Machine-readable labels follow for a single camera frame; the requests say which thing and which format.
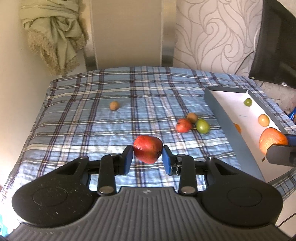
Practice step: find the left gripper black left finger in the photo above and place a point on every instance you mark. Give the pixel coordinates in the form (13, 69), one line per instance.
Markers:
(68, 193)

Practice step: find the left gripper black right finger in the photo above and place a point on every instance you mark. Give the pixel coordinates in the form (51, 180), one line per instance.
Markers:
(226, 193)

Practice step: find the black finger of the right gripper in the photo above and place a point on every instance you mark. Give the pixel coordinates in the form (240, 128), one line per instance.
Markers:
(281, 155)
(291, 140)

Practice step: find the wrinkled large orange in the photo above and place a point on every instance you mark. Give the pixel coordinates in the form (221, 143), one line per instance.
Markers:
(269, 137)

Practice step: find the small mandarin orange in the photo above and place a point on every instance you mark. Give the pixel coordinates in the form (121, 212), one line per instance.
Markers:
(237, 127)

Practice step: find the green fruit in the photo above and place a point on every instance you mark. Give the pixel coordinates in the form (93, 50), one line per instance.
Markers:
(202, 126)
(248, 102)

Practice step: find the red apple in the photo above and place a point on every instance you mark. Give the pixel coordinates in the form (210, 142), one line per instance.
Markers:
(183, 125)
(147, 148)

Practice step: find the brown kiwi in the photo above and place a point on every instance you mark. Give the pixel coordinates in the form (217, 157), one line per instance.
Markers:
(114, 106)
(192, 117)

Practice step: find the grey white cardboard box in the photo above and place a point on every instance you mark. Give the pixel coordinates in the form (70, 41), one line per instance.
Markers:
(228, 108)

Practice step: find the blue plaid tablecloth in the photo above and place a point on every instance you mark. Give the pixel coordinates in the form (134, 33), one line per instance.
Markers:
(75, 120)

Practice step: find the knotted green curtain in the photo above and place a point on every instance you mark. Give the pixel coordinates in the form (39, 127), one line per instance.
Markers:
(54, 33)

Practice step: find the black wall television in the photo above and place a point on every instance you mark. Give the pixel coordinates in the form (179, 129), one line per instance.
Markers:
(274, 59)

